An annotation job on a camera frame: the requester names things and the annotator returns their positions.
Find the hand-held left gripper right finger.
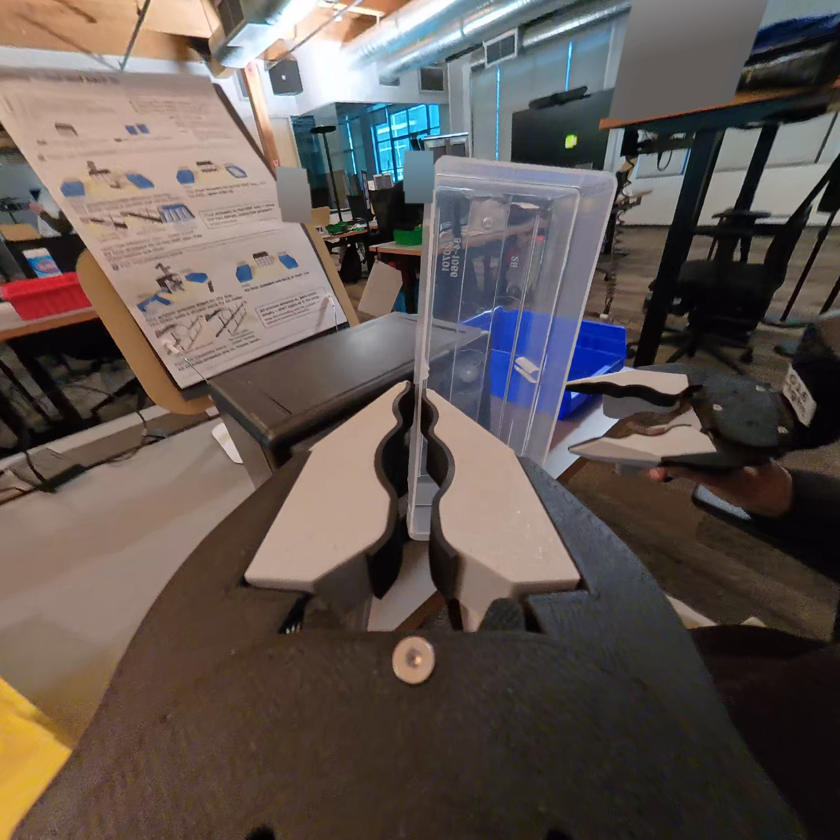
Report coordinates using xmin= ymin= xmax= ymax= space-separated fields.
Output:
xmin=420 ymin=388 xmax=584 ymax=632

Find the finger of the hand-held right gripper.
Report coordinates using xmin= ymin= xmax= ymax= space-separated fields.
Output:
xmin=568 ymin=408 xmax=719 ymax=475
xmin=566 ymin=365 xmax=702 ymax=422

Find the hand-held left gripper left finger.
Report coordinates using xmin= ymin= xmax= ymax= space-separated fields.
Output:
xmin=244 ymin=379 xmax=413 ymax=601

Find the black drawer cabinet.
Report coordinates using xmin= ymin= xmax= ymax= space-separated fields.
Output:
xmin=209 ymin=311 xmax=490 ymax=490

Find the transparent plastic drawer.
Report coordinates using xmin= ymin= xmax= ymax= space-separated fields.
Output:
xmin=407 ymin=155 xmax=618 ymax=542

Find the white desk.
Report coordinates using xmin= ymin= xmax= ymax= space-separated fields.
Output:
xmin=0 ymin=367 xmax=765 ymax=742

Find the person's right hand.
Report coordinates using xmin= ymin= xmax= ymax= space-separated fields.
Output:
xmin=646 ymin=462 xmax=796 ymax=519

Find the blue plastic bin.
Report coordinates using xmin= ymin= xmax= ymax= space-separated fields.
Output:
xmin=462 ymin=308 xmax=627 ymax=421

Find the black office chair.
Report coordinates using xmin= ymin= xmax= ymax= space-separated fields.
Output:
xmin=646 ymin=209 xmax=811 ymax=368

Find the tall black-legged wooden table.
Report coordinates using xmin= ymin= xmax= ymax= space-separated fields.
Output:
xmin=598 ymin=82 xmax=840 ymax=368

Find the wooden display board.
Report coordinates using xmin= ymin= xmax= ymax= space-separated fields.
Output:
xmin=75 ymin=82 xmax=362 ymax=416

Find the black monitor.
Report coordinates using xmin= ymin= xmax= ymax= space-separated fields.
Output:
xmin=511 ymin=92 xmax=614 ymax=170

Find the low wooden table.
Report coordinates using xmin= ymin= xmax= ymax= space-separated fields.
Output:
xmin=0 ymin=307 xmax=99 ymax=342

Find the black floor lamp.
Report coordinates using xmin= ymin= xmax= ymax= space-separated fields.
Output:
xmin=310 ymin=125 xmax=342 ymax=217

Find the red plastic bin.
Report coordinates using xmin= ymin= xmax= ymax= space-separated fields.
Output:
xmin=0 ymin=272 xmax=93 ymax=321

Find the printed instruction sheet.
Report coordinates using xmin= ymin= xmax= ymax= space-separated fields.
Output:
xmin=0 ymin=69 xmax=349 ymax=388

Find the yellow plastic bin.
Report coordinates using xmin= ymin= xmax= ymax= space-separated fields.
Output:
xmin=0 ymin=676 xmax=73 ymax=834

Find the silver ventilation duct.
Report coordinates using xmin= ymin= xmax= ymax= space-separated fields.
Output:
xmin=341 ymin=0 xmax=631 ymax=74
xmin=213 ymin=0 xmax=368 ymax=70

